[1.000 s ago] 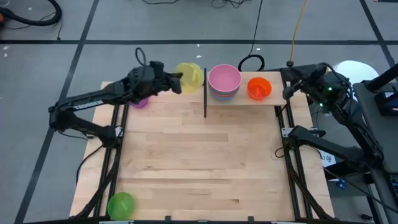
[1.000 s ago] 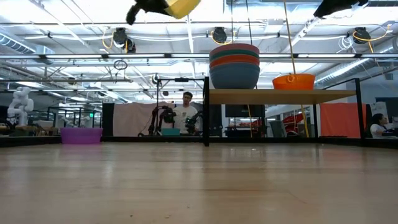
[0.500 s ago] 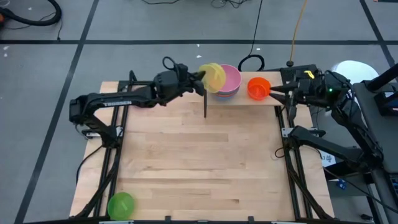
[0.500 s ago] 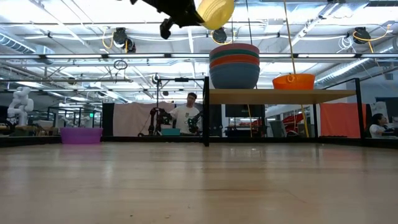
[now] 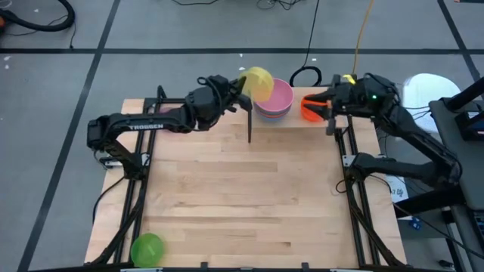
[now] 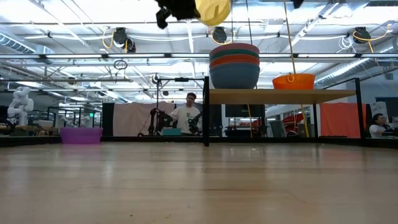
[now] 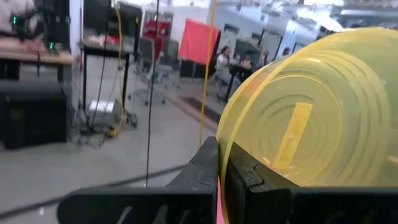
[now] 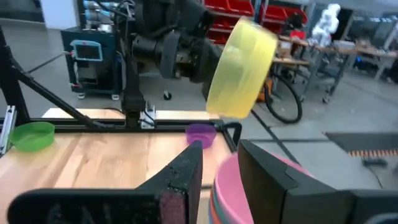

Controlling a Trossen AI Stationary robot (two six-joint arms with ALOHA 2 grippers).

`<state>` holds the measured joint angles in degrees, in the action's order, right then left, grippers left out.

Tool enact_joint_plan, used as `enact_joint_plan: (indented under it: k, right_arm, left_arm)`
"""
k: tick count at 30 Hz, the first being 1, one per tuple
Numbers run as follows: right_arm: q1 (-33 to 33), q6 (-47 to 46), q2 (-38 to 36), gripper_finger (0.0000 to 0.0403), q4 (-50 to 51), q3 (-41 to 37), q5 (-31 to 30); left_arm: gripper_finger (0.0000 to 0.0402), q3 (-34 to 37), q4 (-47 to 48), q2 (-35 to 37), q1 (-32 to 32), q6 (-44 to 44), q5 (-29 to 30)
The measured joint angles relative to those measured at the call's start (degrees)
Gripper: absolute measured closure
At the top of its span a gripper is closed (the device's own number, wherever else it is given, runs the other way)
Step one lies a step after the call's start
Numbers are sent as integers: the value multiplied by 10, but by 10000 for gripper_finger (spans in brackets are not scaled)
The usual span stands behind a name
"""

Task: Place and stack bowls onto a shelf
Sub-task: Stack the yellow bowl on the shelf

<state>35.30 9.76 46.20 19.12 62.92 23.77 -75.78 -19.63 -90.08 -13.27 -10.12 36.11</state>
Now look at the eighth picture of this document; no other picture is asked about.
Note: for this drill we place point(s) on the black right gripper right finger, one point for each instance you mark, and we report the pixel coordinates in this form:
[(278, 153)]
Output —
[(295, 205)]

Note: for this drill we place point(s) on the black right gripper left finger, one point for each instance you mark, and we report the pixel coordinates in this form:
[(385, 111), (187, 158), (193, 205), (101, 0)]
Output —
[(109, 207)]

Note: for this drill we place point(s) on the yellow plastic bowl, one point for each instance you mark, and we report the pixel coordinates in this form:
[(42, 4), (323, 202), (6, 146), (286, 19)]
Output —
[(242, 71)]

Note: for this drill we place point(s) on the large pink plastic bowl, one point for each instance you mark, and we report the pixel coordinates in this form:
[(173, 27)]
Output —
[(230, 193)]

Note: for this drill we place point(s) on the small purple plastic bowl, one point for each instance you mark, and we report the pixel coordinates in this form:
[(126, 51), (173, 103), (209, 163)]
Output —
[(202, 133)]

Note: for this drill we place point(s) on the large teal plastic bowl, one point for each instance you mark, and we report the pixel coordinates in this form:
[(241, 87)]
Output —
[(214, 208)]

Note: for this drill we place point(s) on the green plastic bowl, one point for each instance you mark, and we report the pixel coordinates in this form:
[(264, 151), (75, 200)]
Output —
[(32, 138)]

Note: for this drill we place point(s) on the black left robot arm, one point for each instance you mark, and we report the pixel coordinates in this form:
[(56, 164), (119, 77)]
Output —
[(133, 87)]

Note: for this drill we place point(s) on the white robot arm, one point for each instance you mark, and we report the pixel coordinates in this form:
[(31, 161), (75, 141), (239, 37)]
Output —
[(326, 25)]

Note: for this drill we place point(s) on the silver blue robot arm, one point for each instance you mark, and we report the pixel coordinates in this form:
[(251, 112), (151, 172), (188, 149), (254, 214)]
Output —
[(99, 9)]

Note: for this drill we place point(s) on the metal rack red bins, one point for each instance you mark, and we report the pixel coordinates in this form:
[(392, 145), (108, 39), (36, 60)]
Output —
[(230, 12), (280, 14)]

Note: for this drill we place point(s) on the black power strip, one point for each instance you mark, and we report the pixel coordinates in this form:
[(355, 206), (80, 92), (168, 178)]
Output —
[(374, 161)]

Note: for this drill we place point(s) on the black floor ramp orange edge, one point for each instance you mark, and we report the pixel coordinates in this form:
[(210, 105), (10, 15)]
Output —
[(360, 141)]

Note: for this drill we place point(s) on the wooden workbench steel legs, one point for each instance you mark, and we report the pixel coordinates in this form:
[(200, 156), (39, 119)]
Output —
[(292, 60), (367, 51)]

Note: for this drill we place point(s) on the light wooden side board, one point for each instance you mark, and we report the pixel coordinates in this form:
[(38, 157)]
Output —
[(77, 113)]

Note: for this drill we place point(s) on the silver aluminium extrusion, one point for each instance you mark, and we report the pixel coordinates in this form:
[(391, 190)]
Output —
[(7, 130)]

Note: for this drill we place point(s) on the dark blue controller cabinet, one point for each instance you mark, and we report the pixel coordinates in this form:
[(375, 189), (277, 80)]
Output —
[(66, 77)]

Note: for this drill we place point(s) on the black aluminium table frame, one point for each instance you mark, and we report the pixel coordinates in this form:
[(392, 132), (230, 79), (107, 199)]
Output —
[(174, 124)]

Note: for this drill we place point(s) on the teach pendant light-blue frame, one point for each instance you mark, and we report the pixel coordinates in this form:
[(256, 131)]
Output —
[(87, 51)]

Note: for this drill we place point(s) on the black rig frame post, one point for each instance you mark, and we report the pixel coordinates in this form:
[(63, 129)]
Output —
[(12, 87)]

